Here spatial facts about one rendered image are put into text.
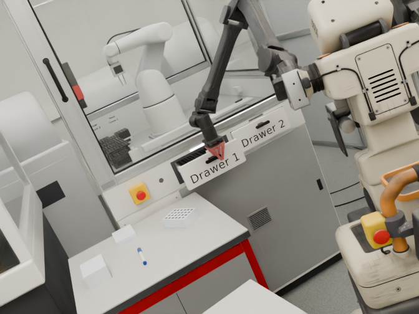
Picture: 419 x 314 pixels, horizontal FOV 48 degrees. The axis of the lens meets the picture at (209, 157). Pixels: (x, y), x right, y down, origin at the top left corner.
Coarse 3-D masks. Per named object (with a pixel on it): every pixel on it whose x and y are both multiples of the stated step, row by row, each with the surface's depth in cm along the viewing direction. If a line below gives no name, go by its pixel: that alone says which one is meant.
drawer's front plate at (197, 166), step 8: (232, 144) 204; (208, 152) 202; (216, 152) 202; (224, 152) 203; (232, 152) 204; (240, 152) 206; (200, 160) 200; (216, 160) 202; (224, 160) 204; (232, 160) 205; (240, 160) 206; (184, 168) 198; (192, 168) 199; (200, 168) 200; (208, 168) 202; (224, 168) 204; (184, 176) 198; (192, 176) 200; (208, 176) 202; (192, 184) 200; (200, 184) 202
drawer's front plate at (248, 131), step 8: (272, 112) 222; (280, 112) 223; (256, 120) 219; (264, 120) 221; (272, 120) 222; (288, 120) 225; (240, 128) 217; (248, 128) 219; (264, 128) 222; (272, 128) 223; (280, 128) 224; (288, 128) 226; (232, 136) 218; (240, 136) 218; (248, 136) 219; (256, 136) 221; (264, 136) 222; (272, 136) 224; (240, 144) 218; (248, 144) 220; (256, 144) 221
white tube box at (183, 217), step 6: (174, 210) 193; (180, 210) 190; (186, 210) 187; (192, 210) 185; (168, 216) 189; (174, 216) 186; (180, 216) 184; (186, 216) 181; (192, 216) 184; (198, 216) 186; (168, 222) 186; (174, 222) 184; (180, 222) 182; (186, 222) 181; (192, 222) 183
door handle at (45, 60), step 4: (44, 60) 183; (48, 60) 183; (48, 64) 182; (48, 68) 182; (52, 72) 183; (52, 76) 183; (56, 76) 184; (56, 80) 184; (56, 84) 184; (60, 88) 185; (60, 92) 185; (64, 92) 186; (64, 96) 186; (64, 100) 187; (68, 100) 191
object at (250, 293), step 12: (240, 288) 130; (252, 288) 128; (264, 288) 125; (228, 300) 127; (240, 300) 125; (252, 300) 123; (264, 300) 121; (276, 300) 119; (204, 312) 126; (216, 312) 124; (228, 312) 122; (240, 312) 120; (252, 312) 118; (264, 312) 116; (276, 312) 115; (288, 312) 113; (300, 312) 111
